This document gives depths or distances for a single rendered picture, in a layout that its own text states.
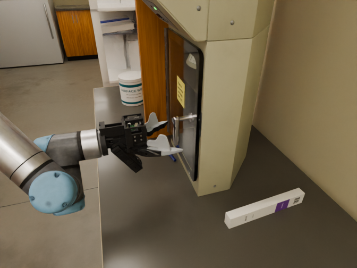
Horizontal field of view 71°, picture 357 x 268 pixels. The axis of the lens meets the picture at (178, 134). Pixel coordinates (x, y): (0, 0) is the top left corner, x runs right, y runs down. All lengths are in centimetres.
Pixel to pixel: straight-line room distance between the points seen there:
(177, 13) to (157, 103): 53
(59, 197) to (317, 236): 65
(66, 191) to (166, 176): 45
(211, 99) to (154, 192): 37
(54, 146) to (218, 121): 40
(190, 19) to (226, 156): 39
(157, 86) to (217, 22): 47
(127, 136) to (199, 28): 30
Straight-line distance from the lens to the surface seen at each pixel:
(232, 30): 59
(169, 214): 77
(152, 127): 73
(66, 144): 65
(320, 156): 97
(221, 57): 60
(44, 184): 50
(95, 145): 64
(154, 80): 96
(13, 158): 54
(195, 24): 56
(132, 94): 132
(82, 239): 197
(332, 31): 90
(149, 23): 91
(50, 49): 561
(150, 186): 85
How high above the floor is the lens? 153
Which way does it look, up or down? 33 degrees down
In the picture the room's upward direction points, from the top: straight up
